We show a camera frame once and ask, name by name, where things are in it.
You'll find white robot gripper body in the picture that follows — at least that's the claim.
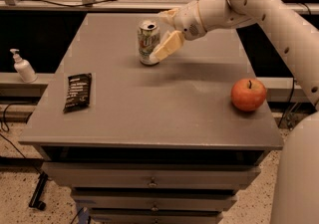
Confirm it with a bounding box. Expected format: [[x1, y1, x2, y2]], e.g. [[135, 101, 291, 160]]
[[173, 1, 206, 41]]

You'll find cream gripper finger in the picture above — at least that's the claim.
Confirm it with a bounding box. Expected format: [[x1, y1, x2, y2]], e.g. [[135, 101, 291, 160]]
[[150, 30, 184, 63], [158, 8, 178, 26]]

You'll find white 7up soda can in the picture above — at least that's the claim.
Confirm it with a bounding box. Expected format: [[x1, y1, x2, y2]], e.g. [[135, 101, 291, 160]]
[[138, 20, 160, 66]]

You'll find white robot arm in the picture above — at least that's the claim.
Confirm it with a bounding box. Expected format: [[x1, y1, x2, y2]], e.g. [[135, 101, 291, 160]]
[[151, 0, 319, 224]]

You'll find grey drawer cabinet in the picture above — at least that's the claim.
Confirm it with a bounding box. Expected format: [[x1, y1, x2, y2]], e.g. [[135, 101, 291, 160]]
[[21, 14, 283, 224]]

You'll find red apple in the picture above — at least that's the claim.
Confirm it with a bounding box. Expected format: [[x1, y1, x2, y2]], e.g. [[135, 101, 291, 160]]
[[230, 78, 267, 112]]

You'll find black snack packet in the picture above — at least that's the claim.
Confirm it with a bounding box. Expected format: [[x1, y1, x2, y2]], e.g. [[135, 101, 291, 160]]
[[63, 73, 92, 113]]

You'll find white pump lotion bottle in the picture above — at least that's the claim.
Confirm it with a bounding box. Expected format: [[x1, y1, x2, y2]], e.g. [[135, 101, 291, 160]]
[[10, 49, 37, 83]]

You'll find black clamp on floor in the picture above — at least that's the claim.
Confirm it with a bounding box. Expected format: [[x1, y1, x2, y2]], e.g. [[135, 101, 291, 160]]
[[29, 172, 48, 211]]

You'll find black cable on ledge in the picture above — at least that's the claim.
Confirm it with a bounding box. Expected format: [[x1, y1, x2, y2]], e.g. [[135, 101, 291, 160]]
[[0, 0, 119, 8]]

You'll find black floor cable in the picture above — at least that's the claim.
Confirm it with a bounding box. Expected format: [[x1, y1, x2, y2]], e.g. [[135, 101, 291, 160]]
[[0, 102, 43, 174]]

